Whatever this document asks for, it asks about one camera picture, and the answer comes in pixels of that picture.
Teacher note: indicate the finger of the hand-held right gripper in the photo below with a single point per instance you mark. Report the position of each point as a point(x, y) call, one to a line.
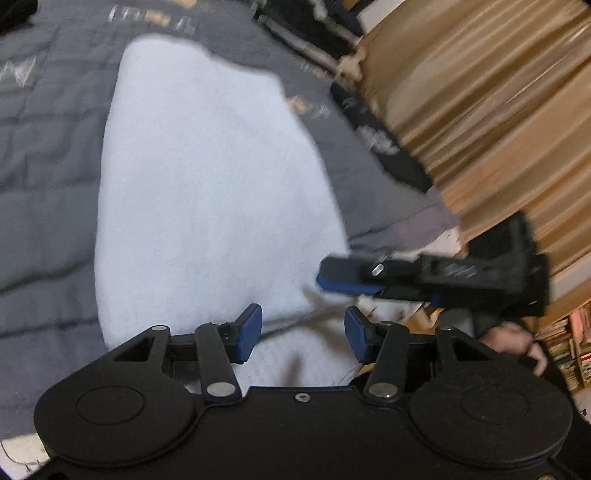
point(346, 284)

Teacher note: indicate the person's right hand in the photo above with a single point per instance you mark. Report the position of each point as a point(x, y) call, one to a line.
point(508, 339)

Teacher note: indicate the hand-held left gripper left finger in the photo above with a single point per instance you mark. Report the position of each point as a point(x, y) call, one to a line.
point(249, 332)

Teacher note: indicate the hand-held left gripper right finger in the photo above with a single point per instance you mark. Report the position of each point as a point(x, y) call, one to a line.
point(356, 334)

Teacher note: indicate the black printed t-shirt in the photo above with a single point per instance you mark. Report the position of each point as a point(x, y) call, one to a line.
point(397, 161)

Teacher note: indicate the grey printed bed quilt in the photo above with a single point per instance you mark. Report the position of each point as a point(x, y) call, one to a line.
point(46, 138)

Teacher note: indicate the stack of folded clothes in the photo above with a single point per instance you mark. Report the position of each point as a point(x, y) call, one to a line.
point(323, 27)

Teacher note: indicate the white quilted mattress cover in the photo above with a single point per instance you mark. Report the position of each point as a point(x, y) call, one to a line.
point(14, 457)

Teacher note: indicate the white printed fleece blanket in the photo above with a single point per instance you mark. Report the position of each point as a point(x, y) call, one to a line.
point(207, 184)

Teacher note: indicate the row of books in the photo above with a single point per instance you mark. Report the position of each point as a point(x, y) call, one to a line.
point(572, 341)

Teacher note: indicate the beige curtain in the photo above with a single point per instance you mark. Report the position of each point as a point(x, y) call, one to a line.
point(485, 115)

